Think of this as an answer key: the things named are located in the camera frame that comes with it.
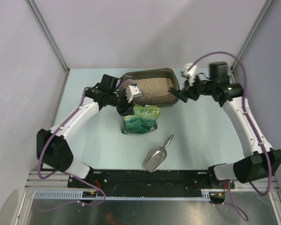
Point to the metal scoop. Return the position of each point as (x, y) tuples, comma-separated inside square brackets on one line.
[(156, 156)]

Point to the green litter bag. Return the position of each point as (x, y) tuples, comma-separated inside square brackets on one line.
[(143, 121)]

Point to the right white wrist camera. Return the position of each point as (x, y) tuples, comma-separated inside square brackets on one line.
[(189, 71)]

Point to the aluminium frame rail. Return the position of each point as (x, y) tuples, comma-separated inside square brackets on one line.
[(57, 181)]

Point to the grey cable duct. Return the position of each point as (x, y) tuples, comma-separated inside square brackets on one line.
[(86, 195)]

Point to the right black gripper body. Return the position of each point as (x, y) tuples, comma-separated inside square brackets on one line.
[(201, 87)]

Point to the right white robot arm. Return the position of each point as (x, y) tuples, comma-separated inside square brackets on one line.
[(260, 160)]

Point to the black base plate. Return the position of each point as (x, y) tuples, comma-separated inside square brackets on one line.
[(155, 184)]

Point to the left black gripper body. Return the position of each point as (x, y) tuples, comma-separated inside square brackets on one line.
[(117, 99)]

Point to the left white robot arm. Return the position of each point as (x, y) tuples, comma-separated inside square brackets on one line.
[(53, 144)]

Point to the brown litter box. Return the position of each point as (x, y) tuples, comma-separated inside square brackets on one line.
[(155, 85)]

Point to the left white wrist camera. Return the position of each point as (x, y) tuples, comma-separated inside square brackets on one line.
[(133, 92)]

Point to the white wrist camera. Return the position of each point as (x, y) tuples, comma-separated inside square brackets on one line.
[(189, 71), (133, 92)]

